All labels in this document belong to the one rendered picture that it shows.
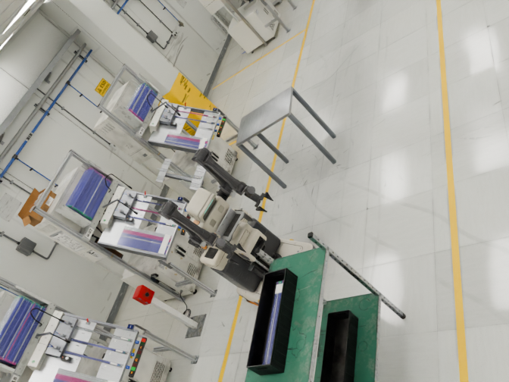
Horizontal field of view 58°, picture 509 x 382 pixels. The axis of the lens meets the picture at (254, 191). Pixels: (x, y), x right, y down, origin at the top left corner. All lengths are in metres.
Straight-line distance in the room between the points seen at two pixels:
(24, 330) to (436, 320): 3.22
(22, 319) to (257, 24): 6.07
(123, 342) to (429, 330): 2.52
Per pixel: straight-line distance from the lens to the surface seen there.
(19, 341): 4.42
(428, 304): 3.46
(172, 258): 5.14
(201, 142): 5.59
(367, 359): 3.08
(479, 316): 3.29
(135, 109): 5.70
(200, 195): 3.36
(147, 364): 4.82
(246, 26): 8.58
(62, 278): 6.31
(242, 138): 4.80
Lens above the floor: 2.79
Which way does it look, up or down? 30 degrees down
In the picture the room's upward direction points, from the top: 49 degrees counter-clockwise
